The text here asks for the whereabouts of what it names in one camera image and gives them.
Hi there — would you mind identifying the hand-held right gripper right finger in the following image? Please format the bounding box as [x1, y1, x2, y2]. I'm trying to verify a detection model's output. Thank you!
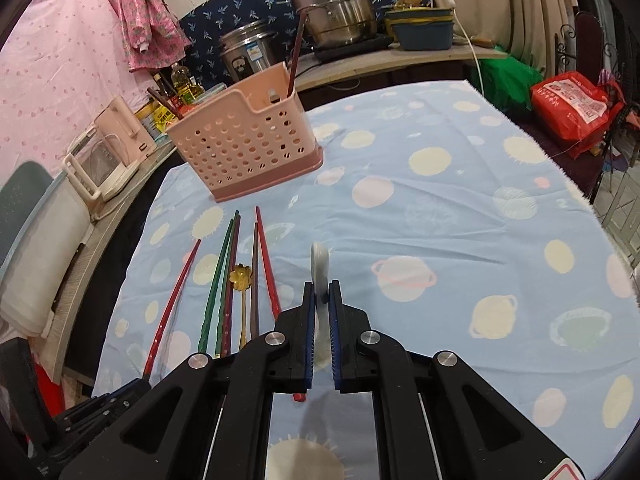
[329, 281, 582, 480]

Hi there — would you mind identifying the grey kitchen counter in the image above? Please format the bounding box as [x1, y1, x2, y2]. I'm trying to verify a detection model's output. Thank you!
[295, 42, 508, 93]

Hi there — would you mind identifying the navy leaf print cloth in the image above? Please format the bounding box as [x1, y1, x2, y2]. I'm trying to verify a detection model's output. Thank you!
[177, 0, 436, 91]

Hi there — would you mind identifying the cooking oil bottle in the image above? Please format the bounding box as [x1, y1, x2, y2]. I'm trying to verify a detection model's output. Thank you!
[171, 62, 206, 103]

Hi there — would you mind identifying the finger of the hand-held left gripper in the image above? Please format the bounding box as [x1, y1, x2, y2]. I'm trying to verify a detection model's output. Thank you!
[47, 379, 152, 453]

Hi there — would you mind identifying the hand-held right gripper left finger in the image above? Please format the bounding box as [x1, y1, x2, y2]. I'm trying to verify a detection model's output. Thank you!
[60, 282, 317, 480]

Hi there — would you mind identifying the stainless steel rice cooker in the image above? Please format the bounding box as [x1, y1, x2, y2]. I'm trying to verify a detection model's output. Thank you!
[219, 20, 281, 86]

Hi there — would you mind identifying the pink perforated utensil basket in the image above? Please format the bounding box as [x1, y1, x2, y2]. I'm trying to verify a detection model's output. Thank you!
[165, 62, 325, 204]

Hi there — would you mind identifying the green plastic bag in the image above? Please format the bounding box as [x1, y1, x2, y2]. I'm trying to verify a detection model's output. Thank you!
[477, 55, 536, 116]

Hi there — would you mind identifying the blue plastic basin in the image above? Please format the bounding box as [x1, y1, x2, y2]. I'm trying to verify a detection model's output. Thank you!
[387, 10, 456, 52]

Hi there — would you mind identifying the beige curtain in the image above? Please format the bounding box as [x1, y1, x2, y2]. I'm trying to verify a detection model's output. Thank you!
[430, 0, 581, 56]

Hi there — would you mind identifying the yellow plastic basin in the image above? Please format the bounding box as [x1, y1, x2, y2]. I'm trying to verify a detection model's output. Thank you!
[384, 5, 453, 23]

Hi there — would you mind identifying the white ceramic spoon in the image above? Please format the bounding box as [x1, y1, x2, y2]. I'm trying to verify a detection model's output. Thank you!
[310, 242, 332, 361]

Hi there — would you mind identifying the black induction cooktop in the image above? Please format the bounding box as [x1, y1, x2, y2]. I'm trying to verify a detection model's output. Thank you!
[312, 34, 396, 63]

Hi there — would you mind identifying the yellow tin can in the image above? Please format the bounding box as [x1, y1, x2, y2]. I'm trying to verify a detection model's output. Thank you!
[135, 105, 168, 136]

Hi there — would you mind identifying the green chopsticks pair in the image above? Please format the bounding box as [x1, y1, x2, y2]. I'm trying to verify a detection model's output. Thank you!
[198, 217, 236, 353]

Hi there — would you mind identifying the dark sauce bottle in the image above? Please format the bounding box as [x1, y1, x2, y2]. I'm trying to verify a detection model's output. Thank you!
[152, 72, 176, 101]

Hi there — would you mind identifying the pink floral garment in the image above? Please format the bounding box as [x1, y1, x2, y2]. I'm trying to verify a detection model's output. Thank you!
[107, 0, 191, 73]

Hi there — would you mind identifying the blue planet print tablecloth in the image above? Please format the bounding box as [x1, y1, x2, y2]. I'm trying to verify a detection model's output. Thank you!
[92, 80, 640, 480]

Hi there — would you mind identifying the stainless steel steamer pot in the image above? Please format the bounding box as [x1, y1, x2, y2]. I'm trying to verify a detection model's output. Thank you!
[286, 0, 381, 50]

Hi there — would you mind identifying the red chopstick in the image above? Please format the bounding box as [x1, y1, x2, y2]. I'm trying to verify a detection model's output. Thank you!
[144, 239, 202, 378]
[255, 206, 307, 402]

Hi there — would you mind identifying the red printed bag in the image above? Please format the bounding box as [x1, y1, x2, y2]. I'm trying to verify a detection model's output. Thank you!
[530, 71, 626, 158]

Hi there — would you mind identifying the dark metal ornate chair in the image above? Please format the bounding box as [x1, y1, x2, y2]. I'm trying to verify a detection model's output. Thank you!
[555, 10, 626, 201]

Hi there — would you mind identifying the pink dotted curtain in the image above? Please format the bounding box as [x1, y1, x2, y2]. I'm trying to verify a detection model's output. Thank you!
[0, 0, 171, 186]

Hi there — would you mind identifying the pink electric kettle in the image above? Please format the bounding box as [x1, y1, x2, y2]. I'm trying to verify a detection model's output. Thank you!
[94, 96, 158, 166]

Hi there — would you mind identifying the dark maroon seat cushion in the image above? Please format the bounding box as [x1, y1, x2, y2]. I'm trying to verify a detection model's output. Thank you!
[510, 120, 601, 196]

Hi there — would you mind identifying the gold flower spoon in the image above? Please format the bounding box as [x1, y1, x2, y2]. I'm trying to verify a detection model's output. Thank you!
[229, 263, 253, 352]

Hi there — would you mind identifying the wood grain side table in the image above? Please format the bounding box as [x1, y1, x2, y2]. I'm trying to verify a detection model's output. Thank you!
[45, 150, 176, 376]

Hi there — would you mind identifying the white glass kettle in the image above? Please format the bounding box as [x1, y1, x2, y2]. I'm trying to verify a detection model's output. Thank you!
[61, 127, 141, 216]

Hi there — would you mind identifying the green chopstick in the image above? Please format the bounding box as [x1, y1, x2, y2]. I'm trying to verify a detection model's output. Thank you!
[214, 214, 242, 358]

